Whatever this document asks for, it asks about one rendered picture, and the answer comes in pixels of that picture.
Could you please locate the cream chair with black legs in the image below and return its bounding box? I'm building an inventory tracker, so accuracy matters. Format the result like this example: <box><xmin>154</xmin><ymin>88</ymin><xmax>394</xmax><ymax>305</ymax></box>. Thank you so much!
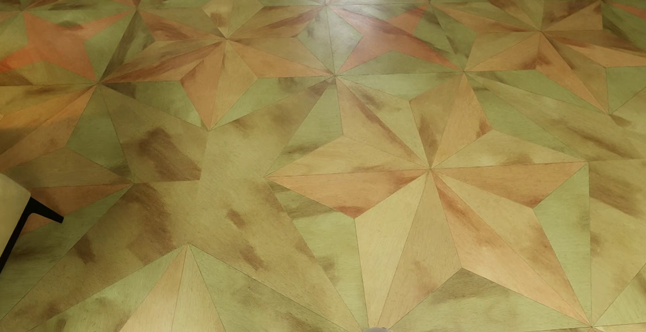
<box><xmin>0</xmin><ymin>173</ymin><xmax>65</xmax><ymax>273</ymax></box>

